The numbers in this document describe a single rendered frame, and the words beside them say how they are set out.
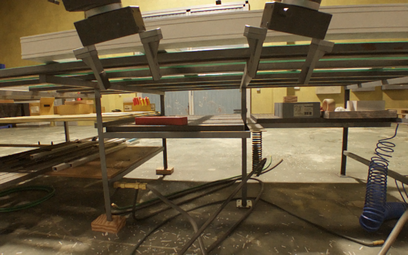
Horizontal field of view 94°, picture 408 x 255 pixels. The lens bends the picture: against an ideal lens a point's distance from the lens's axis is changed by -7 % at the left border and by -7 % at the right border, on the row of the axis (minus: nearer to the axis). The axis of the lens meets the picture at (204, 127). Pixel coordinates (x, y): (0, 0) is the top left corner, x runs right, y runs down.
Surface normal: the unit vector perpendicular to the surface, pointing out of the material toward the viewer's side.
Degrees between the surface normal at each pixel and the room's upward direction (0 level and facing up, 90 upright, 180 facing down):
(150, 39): 114
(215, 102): 90
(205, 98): 90
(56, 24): 90
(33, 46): 90
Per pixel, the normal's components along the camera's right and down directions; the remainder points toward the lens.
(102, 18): -0.09, 0.51
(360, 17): -0.14, 0.11
